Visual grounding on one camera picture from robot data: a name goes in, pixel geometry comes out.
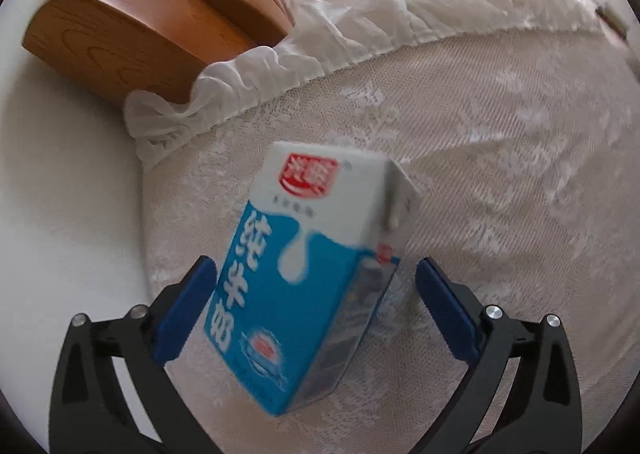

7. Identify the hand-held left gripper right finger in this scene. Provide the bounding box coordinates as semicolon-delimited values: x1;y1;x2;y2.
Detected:
415;256;583;454

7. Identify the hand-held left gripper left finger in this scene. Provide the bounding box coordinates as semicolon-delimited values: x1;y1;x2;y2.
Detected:
47;255;221;454

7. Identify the blue and white milk carton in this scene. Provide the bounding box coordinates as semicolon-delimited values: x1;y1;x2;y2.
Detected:
204;140;423;417

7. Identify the white lace frilled cloth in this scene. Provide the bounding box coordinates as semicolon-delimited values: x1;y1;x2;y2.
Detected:
122;0;640;454

